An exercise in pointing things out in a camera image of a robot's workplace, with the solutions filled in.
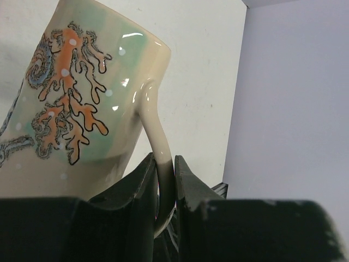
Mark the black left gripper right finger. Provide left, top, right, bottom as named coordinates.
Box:
left=174, top=156, right=348, bottom=261

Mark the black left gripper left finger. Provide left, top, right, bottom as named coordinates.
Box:
left=1, top=154, right=158, bottom=261

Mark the cream coral-pattern mug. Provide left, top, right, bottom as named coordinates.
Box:
left=1, top=1, right=175, bottom=235

